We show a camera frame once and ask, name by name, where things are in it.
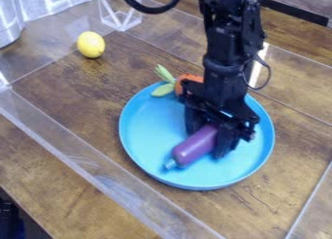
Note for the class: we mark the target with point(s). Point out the round blue tray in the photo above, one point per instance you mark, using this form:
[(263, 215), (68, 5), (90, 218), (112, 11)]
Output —
[(151, 129)]

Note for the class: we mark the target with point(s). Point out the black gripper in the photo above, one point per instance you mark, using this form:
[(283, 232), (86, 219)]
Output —
[(218, 100)]

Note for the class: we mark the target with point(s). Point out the yellow toy lemon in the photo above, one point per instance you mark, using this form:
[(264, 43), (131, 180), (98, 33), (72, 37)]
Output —
[(91, 44)]

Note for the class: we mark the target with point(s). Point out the clear acrylic enclosure wall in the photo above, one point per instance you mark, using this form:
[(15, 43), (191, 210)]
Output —
[(150, 207)]

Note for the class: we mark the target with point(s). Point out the grey white curtain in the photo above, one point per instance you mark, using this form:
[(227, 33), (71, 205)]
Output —
[(18, 12)]

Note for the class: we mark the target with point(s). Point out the orange toy carrot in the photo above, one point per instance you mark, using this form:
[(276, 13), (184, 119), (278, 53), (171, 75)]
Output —
[(172, 84)]

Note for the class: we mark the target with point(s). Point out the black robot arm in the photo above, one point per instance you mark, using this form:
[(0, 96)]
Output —
[(235, 36)]

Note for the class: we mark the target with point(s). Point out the clear acrylic corner bracket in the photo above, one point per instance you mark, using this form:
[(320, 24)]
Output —
[(119, 20)]

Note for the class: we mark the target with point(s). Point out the purple toy eggplant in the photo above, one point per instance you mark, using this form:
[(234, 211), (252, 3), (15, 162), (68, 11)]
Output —
[(198, 145)]

